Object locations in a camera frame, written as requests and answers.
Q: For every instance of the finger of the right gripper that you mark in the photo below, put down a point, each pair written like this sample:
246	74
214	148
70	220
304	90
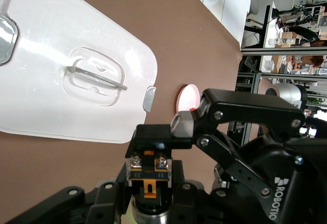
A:
221	180
158	135

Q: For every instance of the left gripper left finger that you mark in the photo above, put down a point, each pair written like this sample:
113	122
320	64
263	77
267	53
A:
76	206

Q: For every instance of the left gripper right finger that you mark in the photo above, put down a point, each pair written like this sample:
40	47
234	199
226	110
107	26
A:
191	203

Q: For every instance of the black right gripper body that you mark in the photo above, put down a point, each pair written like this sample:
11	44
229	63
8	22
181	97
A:
301	188

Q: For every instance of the grey box latch clip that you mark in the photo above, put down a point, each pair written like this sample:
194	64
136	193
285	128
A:
149	100
6	40

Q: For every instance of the white lidded storage box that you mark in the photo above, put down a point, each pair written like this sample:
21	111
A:
51	106

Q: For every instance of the brown cardboard box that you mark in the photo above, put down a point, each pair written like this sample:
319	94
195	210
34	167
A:
277	63

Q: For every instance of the pink round plate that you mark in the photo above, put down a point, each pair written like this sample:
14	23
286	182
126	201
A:
187	96

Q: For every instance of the brown table mat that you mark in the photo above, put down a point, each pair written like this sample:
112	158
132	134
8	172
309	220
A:
191	42

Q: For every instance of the aluminium shelving rack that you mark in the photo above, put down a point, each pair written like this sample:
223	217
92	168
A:
281	51

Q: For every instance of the white desk black legs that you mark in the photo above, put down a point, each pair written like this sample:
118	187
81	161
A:
273	29

